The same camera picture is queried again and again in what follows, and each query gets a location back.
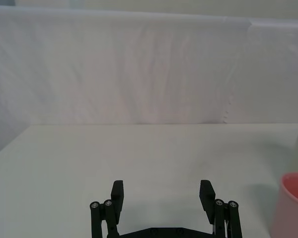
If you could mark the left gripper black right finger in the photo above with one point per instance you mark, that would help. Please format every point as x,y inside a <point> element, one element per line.
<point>209,200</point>

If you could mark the white table cloth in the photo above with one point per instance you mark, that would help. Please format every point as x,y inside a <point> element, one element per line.
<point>151,158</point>

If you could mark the pink plastic cup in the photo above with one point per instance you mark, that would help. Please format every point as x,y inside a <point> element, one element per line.
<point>290,213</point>

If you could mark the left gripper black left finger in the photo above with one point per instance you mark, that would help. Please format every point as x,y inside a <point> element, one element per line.
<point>115,205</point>

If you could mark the white curtain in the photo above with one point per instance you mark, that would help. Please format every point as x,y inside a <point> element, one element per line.
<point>139,69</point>

